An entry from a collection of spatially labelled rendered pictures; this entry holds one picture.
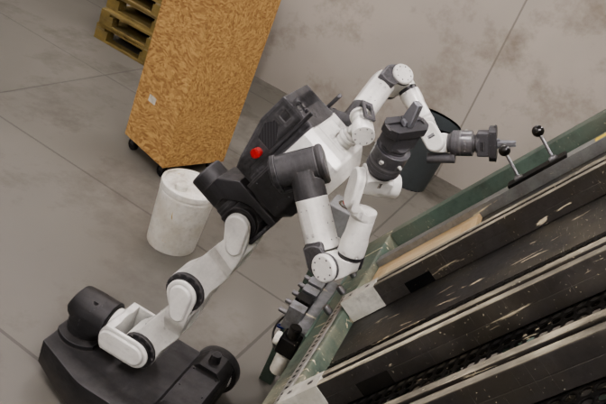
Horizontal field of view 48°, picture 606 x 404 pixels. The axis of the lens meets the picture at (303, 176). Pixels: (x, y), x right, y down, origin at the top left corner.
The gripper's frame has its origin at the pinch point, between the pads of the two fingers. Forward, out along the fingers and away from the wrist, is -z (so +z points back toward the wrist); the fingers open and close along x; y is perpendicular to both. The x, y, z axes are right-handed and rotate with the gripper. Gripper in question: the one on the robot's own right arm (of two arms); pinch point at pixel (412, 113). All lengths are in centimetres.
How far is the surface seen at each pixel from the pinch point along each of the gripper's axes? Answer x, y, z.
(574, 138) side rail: 92, -6, 26
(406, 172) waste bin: 254, -168, 238
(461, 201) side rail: 73, -16, 65
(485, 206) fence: 59, -1, 47
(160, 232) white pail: 18, -117, 186
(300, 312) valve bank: 6, -5, 91
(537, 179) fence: 67, 4, 31
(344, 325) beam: 6, 12, 74
